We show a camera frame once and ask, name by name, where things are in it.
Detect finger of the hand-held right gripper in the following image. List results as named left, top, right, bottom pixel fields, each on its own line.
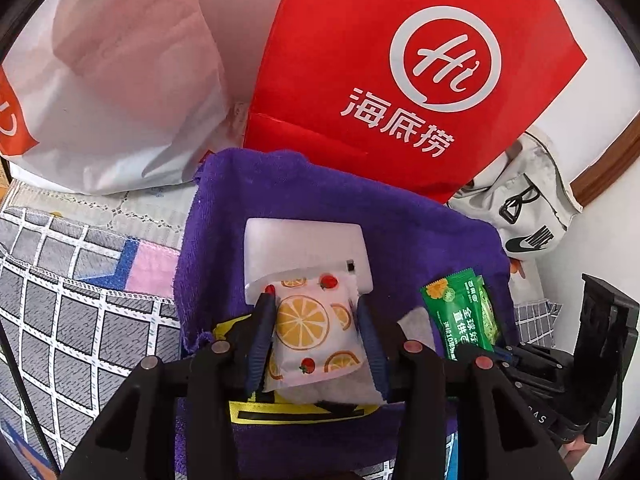
left=492, top=342, right=533, bottom=378

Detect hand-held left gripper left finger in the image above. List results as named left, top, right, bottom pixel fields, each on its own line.
left=59, top=292, right=281, bottom=480

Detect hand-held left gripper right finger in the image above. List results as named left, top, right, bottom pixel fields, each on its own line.
left=354, top=296, right=573, bottom=480

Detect fruit print packet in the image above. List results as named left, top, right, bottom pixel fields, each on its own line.
left=262, top=272, right=364, bottom=394

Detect small green snack packet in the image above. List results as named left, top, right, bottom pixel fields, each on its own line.
left=420, top=268, right=502, bottom=362

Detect yellow mesh bag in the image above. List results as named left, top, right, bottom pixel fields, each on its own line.
left=212, top=311, right=377, bottom=427

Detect person's right hand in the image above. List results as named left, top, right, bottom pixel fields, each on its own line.
left=559, top=435, right=591, bottom=462

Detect white foam block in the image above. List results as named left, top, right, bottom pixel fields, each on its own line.
left=243, top=217, right=374, bottom=307

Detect beige sling bag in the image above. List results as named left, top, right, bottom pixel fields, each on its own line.
left=446, top=127, right=584, bottom=262

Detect purple towel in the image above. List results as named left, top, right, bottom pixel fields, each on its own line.
left=172, top=147, right=517, bottom=480

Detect grey checked star blanket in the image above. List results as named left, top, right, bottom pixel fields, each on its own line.
left=0, top=180, right=202, bottom=480

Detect red shopping bag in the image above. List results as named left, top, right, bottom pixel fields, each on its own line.
left=243, top=0, right=589, bottom=207

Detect white shopping bag orange logo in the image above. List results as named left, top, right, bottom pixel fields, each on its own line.
left=0, top=0, right=227, bottom=197

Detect wooden frame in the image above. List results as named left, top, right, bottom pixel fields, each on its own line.
left=569, top=109, right=640, bottom=207

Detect black cable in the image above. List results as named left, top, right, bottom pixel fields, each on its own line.
left=0, top=327, right=57, bottom=472

